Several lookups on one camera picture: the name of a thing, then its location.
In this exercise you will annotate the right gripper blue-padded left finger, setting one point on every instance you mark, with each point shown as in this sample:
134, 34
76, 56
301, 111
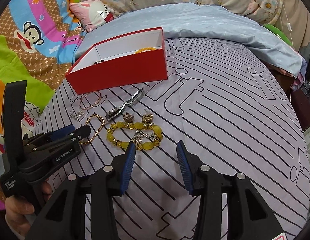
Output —
63, 216

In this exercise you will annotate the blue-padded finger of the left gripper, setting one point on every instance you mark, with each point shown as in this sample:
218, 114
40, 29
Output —
78, 134
44, 138

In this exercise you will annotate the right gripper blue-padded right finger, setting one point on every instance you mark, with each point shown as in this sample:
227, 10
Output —
249, 216

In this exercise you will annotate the silver dangle earrings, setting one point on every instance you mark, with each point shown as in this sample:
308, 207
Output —
75, 115

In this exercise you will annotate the rose gold bangle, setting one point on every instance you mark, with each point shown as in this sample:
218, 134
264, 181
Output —
90, 100

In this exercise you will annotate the bronze flower earring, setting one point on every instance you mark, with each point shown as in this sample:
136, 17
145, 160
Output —
129, 118
147, 118

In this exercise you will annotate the silver wristwatch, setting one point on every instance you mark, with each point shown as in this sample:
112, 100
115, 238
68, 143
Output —
115, 112

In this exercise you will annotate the person's left hand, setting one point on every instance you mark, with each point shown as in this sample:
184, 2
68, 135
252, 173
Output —
17, 209

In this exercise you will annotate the red cardboard box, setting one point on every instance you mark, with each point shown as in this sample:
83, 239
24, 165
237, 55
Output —
130, 58

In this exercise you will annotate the colourful monkey cartoon blanket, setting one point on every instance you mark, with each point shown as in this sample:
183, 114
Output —
38, 40

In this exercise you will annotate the grey striped bed sheet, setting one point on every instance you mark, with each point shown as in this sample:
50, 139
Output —
229, 110

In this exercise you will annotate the pink cartoon pillow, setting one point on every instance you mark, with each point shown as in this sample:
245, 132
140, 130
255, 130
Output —
91, 14

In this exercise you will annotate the light blue quilt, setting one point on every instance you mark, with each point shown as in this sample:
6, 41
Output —
211, 21

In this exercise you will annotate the green plastic object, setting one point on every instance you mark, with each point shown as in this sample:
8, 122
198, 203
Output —
278, 33

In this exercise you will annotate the beige curtain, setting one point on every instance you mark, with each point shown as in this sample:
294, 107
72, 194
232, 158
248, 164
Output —
294, 22

